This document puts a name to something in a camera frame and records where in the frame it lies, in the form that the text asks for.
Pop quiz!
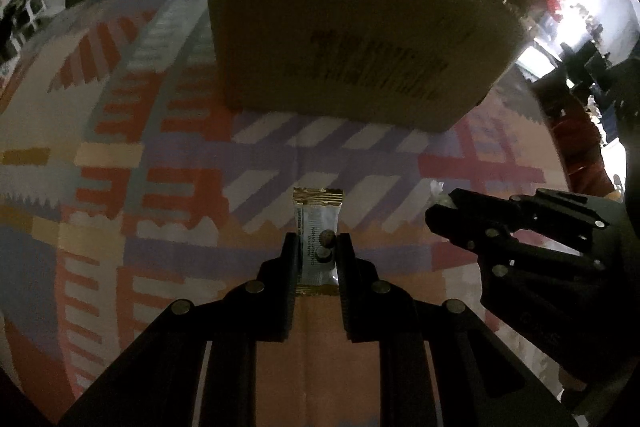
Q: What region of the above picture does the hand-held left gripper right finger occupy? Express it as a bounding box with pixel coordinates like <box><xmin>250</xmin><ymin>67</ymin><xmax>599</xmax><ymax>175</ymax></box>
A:
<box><xmin>336</xmin><ymin>233</ymin><xmax>576</xmax><ymax>427</ymax></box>

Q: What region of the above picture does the cluttered shelf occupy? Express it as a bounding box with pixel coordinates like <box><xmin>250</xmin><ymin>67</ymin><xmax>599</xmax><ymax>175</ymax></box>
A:
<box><xmin>520</xmin><ymin>0</ymin><xmax>621</xmax><ymax>80</ymax></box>

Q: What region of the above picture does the brown cardboard box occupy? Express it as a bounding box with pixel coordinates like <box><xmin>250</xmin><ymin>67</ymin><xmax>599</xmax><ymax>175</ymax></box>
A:
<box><xmin>205</xmin><ymin>0</ymin><xmax>531</xmax><ymax>134</ymax></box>

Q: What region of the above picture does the white gold-ended snack bar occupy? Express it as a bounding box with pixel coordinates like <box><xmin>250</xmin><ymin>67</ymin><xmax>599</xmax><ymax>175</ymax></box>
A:
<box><xmin>292</xmin><ymin>187</ymin><xmax>345</xmax><ymax>297</ymax></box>

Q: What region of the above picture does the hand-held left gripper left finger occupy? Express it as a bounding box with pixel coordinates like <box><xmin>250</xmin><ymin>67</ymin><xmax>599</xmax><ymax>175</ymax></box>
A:
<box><xmin>60</xmin><ymin>232</ymin><xmax>302</xmax><ymax>427</ymax></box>

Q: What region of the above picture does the dark red chair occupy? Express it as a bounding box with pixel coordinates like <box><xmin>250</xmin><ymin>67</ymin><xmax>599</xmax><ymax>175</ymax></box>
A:
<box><xmin>550</xmin><ymin>104</ymin><xmax>615</xmax><ymax>200</ymax></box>

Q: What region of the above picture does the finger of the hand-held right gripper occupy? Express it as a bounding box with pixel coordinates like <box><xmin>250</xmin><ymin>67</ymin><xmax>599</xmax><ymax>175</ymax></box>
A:
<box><xmin>449</xmin><ymin>188</ymin><xmax>615</xmax><ymax>254</ymax></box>
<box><xmin>424</xmin><ymin>206</ymin><xmax>607</xmax><ymax>290</ymax></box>

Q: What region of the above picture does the patterned tablecloth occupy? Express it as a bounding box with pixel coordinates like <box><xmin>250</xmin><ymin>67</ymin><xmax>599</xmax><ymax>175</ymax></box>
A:
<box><xmin>0</xmin><ymin>0</ymin><xmax>626</xmax><ymax>427</ymax></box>

